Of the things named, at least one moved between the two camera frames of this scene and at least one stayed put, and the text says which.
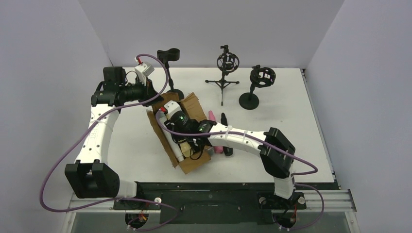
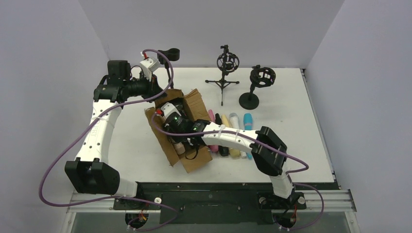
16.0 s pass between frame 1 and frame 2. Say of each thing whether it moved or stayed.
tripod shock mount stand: stayed
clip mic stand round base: moved
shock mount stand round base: stayed
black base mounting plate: stayed
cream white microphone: moved
